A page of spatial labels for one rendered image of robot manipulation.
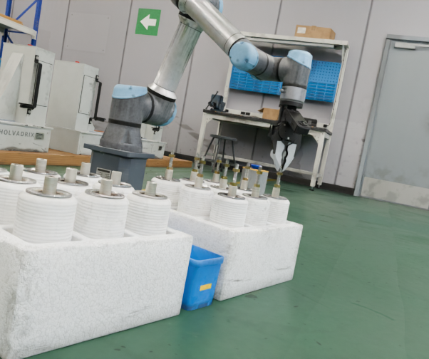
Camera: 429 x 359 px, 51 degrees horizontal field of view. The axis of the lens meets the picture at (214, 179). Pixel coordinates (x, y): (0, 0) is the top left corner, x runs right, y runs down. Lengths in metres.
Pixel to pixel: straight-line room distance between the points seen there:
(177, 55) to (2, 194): 0.97
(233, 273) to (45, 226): 0.55
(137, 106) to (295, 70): 0.56
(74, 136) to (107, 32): 4.22
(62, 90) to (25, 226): 3.16
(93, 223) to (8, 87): 2.61
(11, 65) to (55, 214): 2.76
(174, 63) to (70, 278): 1.05
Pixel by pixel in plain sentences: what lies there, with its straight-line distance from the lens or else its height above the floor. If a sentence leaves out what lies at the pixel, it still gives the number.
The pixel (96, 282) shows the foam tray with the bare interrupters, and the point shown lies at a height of 0.11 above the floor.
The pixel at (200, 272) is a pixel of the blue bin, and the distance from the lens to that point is 1.05.
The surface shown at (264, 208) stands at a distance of 1.28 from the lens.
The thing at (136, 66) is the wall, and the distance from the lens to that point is 7.42.
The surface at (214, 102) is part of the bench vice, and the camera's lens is 5.78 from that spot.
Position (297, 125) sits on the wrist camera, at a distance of 1.31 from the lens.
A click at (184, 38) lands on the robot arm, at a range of 1.67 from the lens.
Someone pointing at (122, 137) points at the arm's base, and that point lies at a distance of 1.58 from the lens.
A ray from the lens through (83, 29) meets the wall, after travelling 8.13.
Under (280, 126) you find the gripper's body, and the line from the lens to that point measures 1.38.
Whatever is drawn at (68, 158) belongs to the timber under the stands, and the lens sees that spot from 3.58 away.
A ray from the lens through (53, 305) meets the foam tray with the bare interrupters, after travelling 0.80.
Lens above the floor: 0.39
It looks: 5 degrees down
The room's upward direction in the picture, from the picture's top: 10 degrees clockwise
